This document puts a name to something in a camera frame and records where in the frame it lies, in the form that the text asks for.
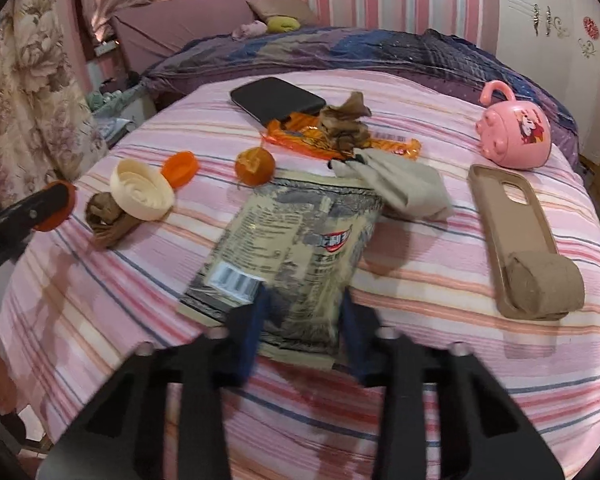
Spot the white wardrobe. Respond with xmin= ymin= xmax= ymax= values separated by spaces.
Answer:
xmin=495 ymin=0 xmax=600 ymax=86

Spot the orange snack wrapper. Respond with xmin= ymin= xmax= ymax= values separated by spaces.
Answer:
xmin=262 ymin=112 xmax=423 ymax=162

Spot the pink plush toy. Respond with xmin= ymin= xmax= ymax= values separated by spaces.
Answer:
xmin=231 ymin=20 xmax=268 ymax=41

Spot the brown phone case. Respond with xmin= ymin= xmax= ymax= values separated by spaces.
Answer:
xmin=468 ymin=163 xmax=571 ymax=321

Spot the mauve pillow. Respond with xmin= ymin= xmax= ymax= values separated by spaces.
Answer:
xmin=246 ymin=0 xmax=321 ymax=28

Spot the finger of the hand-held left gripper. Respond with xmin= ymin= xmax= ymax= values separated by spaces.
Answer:
xmin=0 ymin=185 xmax=72 ymax=281

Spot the floral curtain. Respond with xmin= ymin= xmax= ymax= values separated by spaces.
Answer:
xmin=0 ymin=0 xmax=111 ymax=196

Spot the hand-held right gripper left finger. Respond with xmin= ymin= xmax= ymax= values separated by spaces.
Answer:
xmin=37 ymin=284 xmax=270 ymax=480

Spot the purple blue plaid quilt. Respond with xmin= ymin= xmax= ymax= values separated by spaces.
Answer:
xmin=144 ymin=27 xmax=581 ymax=171

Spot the grey foil snack packet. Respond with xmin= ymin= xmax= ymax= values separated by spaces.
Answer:
xmin=179 ymin=170 xmax=384 ymax=372

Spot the orange tangerine peel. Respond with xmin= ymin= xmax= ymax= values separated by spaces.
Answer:
xmin=234 ymin=146 xmax=276 ymax=187

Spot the mauve sofa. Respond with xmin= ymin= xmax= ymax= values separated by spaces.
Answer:
xmin=111 ymin=0 xmax=266 ymax=73

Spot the black smartphone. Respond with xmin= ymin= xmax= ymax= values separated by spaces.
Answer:
xmin=229 ymin=77 xmax=327 ymax=126

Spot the pink cartoon cup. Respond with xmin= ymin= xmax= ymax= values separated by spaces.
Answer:
xmin=475 ymin=80 xmax=552 ymax=169

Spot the cream jar lid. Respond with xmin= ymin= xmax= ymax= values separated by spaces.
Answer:
xmin=110 ymin=158 xmax=176 ymax=222

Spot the brown rolled cloth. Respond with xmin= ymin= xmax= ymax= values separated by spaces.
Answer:
xmin=505 ymin=255 xmax=586 ymax=320

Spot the pink striped bed sheet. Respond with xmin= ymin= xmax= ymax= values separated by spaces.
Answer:
xmin=0 ymin=70 xmax=600 ymax=480

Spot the yellow-green plush toy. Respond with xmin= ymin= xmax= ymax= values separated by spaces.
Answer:
xmin=266 ymin=15 xmax=302 ymax=34

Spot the brown paper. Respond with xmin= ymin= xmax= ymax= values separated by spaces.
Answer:
xmin=318 ymin=91 xmax=372 ymax=158
xmin=84 ymin=191 xmax=141 ymax=251

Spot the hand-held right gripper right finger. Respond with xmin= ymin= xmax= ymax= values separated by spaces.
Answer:
xmin=341 ymin=287 xmax=565 ymax=480

